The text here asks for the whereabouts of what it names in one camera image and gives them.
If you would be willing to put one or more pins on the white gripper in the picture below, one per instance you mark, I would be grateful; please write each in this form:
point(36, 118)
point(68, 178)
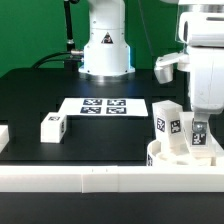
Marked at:
point(203, 58)

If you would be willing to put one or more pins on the white marker tag sheet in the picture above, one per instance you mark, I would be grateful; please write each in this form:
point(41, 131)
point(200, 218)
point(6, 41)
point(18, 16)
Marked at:
point(104, 107)

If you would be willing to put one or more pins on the white U-shaped boundary wall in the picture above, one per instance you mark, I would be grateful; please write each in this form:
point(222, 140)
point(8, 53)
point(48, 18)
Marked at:
point(91, 179)

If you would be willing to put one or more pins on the white round stool seat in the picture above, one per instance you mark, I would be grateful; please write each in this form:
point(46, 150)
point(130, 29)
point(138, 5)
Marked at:
point(177, 157)

